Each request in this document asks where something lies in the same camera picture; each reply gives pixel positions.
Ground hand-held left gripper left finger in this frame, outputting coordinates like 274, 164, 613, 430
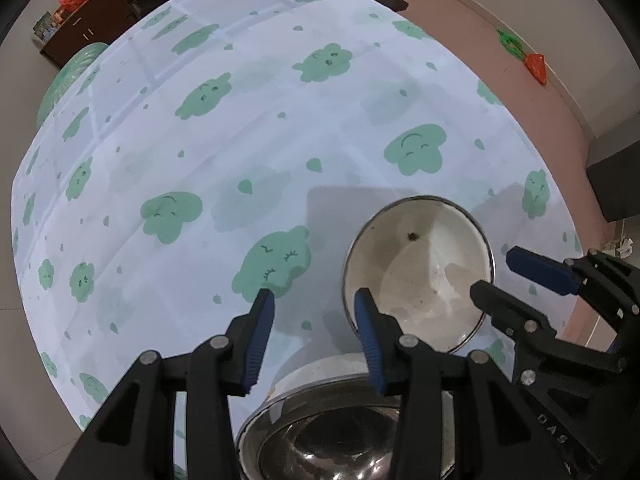
55, 288, 275, 480

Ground brown wooden cabinet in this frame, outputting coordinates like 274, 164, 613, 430
40, 0, 137, 69

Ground orange plastic toy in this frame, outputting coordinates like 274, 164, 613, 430
524, 52, 549, 87

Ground colourful small box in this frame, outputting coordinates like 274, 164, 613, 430
33, 12, 57, 42

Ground white steel-rimmed plate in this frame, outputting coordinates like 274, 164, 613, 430
342, 195, 497, 355

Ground green cloud print tablecloth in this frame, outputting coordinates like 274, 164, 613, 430
10, 0, 586, 480

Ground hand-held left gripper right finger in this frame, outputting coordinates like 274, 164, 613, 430
354, 288, 571, 480

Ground dark low cabinet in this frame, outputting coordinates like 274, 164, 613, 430
586, 114, 640, 222

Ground large steel bowl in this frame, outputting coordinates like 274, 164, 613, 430
234, 352, 458, 480

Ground green plastic toy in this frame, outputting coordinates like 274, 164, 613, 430
497, 27, 527, 59

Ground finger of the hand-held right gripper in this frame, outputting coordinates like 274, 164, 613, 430
505, 246, 640, 356
470, 280, 618, 376

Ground green plastic stool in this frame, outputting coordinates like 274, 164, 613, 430
37, 42, 109, 131

